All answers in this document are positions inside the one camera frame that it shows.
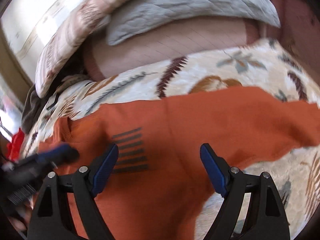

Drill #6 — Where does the orange knitted sweater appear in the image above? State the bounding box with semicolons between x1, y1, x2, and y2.
39;86;319;239

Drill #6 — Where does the person's left hand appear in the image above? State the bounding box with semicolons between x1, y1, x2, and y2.
8;201;33;232

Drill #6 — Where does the red fabric cloth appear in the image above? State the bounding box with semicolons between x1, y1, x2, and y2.
6;128;25;161

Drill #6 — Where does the dark grey fleece garment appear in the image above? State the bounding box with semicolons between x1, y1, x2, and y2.
21;85;57;134

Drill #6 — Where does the striped floral quilted pillow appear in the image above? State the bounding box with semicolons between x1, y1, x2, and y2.
35;0;129;98

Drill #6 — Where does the leaf pattern fleece blanket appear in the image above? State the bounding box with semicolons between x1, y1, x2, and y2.
21;40;319;239

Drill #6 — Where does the pink brown bed sheet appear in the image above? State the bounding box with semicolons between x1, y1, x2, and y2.
82;0;319;81

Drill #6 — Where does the light blue quilted pillow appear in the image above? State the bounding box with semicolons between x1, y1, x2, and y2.
106;0;280;46

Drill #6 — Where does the brown wooden window frame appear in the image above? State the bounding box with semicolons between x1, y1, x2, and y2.
1;28;33;108

